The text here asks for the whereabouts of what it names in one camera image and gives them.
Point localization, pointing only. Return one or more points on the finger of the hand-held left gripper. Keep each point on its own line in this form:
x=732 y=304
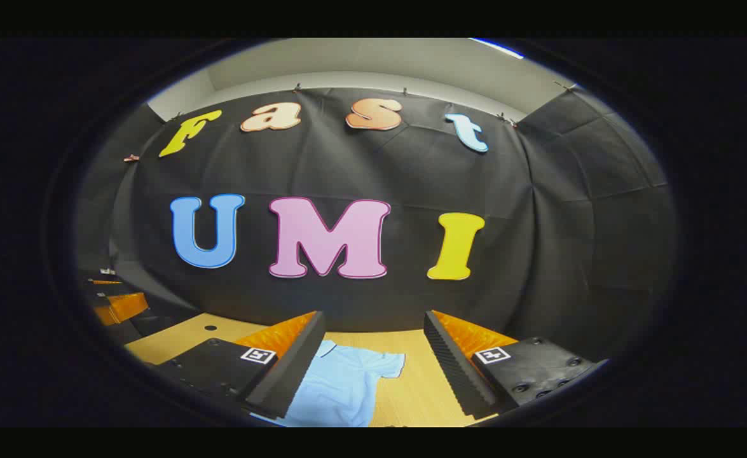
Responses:
x=122 y=308

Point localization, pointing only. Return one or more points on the black backdrop cloth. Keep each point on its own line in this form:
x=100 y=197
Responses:
x=360 y=165

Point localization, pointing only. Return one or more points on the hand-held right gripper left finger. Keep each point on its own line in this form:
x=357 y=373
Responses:
x=294 y=366

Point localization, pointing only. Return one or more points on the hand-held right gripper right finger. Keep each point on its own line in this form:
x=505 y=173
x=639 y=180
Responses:
x=452 y=366

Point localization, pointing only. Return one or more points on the light blue T-shirt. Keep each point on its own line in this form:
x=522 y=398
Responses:
x=341 y=385

